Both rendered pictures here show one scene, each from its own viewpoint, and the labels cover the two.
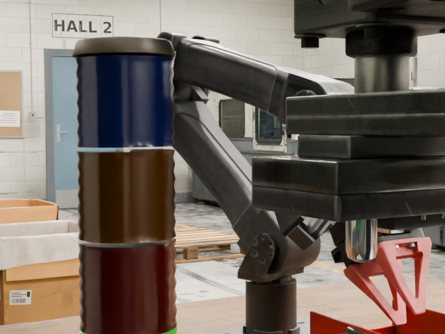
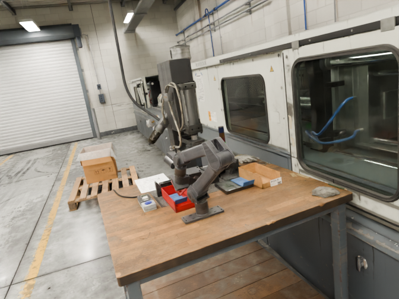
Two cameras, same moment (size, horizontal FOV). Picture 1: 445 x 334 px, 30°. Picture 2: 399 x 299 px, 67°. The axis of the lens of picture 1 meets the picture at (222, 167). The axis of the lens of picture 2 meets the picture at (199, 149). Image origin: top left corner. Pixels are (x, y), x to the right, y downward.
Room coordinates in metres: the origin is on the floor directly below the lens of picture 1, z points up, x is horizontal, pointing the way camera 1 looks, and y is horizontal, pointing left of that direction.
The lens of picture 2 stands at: (2.31, 0.17, 1.54)
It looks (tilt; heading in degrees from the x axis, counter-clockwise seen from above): 14 degrees down; 188
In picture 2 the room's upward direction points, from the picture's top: 9 degrees counter-clockwise
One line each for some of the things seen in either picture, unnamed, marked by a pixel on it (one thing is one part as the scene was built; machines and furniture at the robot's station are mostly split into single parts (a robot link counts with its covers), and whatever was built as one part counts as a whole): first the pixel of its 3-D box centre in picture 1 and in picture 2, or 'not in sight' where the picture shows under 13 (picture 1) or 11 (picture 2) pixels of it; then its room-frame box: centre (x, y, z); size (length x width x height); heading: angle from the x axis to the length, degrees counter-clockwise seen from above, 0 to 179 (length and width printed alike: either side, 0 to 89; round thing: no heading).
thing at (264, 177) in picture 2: not in sight; (259, 175); (0.61, 0.24, 0.93); 0.25 x 0.13 x 0.08; 29
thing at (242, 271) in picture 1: (278, 255); (198, 194); (1.00, -0.07, 1.00); 0.09 x 0.06 x 0.06; 139
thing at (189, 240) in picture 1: (169, 246); not in sight; (7.39, 0.48, 0.07); 1.20 x 1.00 x 0.14; 117
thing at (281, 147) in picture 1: (267, 118); not in sight; (9.95, -0.54, 1.21); 0.86 x 0.10 x 0.79; 25
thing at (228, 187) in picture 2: not in sight; (233, 184); (0.67, 0.09, 0.91); 0.17 x 0.16 x 0.02; 119
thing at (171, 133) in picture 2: not in sight; (177, 120); (0.34, -0.24, 1.28); 0.14 x 0.12 x 0.75; 119
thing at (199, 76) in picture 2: not in sight; (200, 87); (-1.11, -0.22, 1.41); 0.25 x 0.01 x 0.33; 25
